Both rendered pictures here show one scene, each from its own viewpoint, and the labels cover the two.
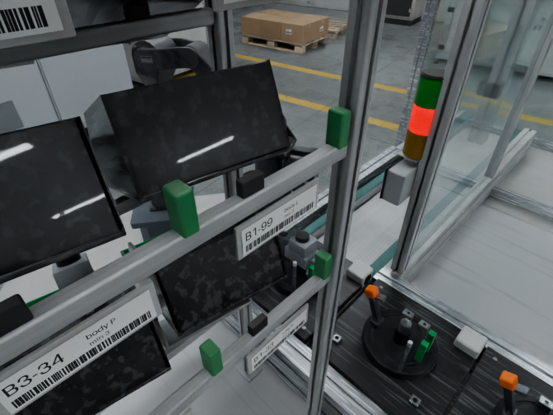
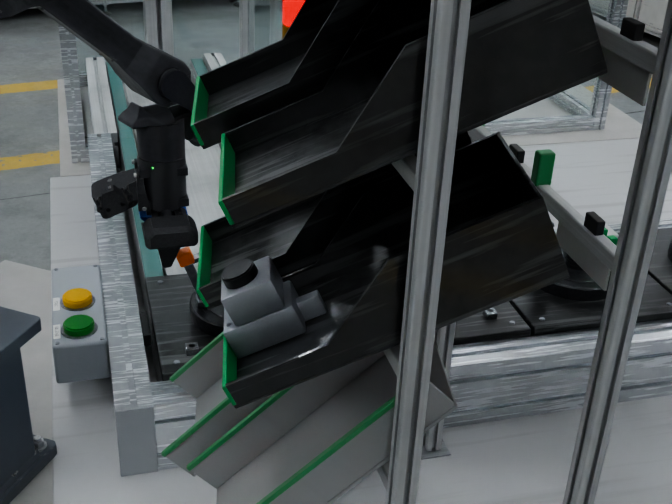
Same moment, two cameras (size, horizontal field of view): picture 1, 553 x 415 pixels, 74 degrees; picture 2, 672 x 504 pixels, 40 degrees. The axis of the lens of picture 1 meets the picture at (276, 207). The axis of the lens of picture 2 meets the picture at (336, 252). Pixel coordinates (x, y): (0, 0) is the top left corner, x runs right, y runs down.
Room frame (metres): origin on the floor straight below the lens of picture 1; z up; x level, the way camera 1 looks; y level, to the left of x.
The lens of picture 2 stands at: (-0.05, 0.82, 1.65)
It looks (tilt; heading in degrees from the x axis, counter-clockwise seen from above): 28 degrees down; 299
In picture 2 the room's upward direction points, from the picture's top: 3 degrees clockwise
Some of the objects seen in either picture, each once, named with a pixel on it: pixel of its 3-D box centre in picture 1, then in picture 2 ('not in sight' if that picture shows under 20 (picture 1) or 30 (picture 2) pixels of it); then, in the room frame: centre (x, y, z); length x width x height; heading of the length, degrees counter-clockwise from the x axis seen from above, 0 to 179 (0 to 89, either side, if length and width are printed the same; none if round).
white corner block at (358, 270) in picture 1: (359, 274); not in sight; (0.58, -0.19, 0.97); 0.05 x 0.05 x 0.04; 46
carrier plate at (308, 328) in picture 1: (299, 277); (242, 317); (0.58, -0.05, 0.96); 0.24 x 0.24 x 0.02; 46
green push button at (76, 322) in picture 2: not in sight; (79, 328); (0.74, 0.09, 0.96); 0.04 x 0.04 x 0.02
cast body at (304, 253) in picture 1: (304, 249); not in sight; (0.57, -0.06, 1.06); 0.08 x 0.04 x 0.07; 46
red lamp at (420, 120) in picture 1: (425, 117); (300, 5); (0.63, -0.27, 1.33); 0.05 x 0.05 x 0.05
